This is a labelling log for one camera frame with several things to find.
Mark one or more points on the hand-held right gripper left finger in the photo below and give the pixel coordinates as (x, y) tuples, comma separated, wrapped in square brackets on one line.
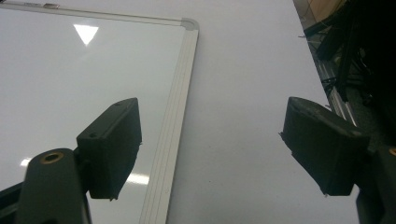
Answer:
[(109, 149)]

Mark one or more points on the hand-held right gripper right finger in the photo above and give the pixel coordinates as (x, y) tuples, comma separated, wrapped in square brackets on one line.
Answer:
[(323, 146)]

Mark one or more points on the white whiteboard with metal frame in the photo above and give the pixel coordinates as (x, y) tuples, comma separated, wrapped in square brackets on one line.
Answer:
[(62, 93)]

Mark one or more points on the wooden furniture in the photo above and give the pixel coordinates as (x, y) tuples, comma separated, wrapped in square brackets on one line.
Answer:
[(327, 7)]

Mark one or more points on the metal floor rail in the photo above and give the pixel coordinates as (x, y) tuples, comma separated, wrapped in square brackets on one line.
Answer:
[(335, 93)]

